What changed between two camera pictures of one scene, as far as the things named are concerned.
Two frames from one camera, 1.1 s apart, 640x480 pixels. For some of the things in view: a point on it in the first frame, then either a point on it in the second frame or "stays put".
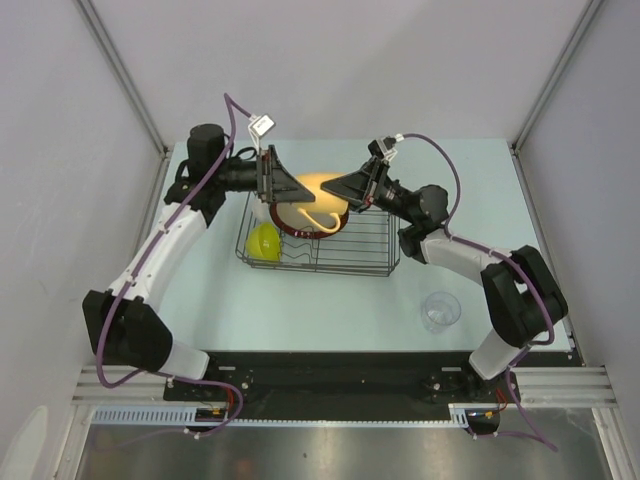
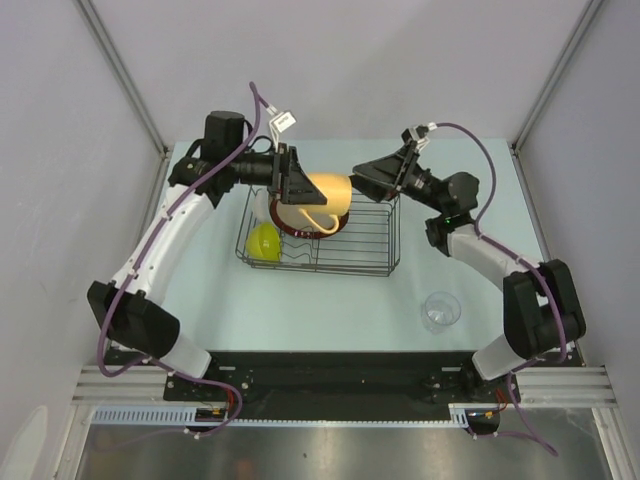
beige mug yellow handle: [325, 201] stays put
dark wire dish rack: [369, 244] stays put
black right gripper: [353, 187] → [383, 178]
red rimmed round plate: [288, 218] stays put
